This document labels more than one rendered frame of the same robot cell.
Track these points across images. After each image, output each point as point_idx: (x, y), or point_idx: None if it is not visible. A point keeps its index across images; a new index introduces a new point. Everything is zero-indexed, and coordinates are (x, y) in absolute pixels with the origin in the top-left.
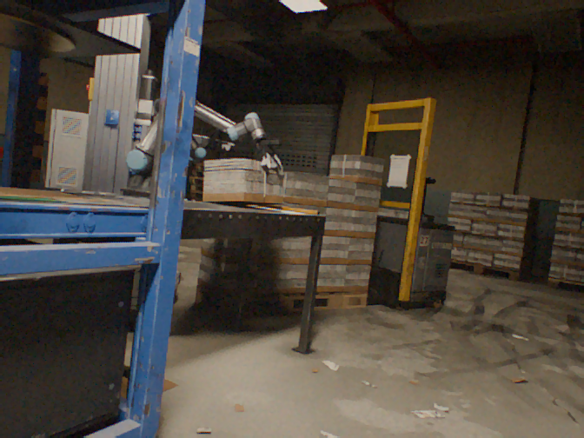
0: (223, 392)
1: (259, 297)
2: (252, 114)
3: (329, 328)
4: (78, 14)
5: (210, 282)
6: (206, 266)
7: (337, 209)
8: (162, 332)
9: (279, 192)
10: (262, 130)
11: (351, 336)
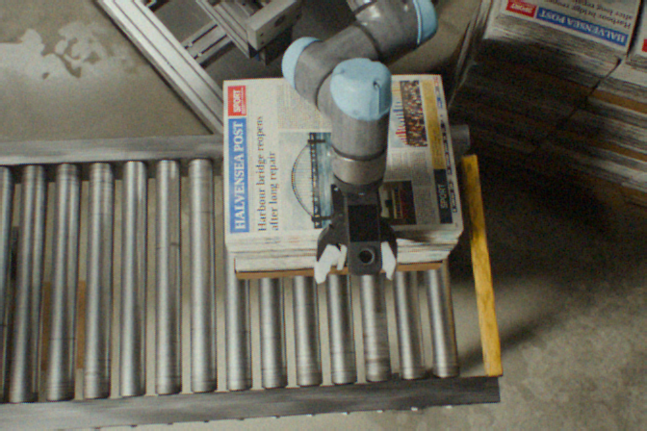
0: (142, 427)
1: (531, 166)
2: (345, 92)
3: (584, 340)
4: None
5: (454, 75)
6: (469, 35)
7: None
8: None
9: (429, 256)
10: (353, 169)
11: (582, 401)
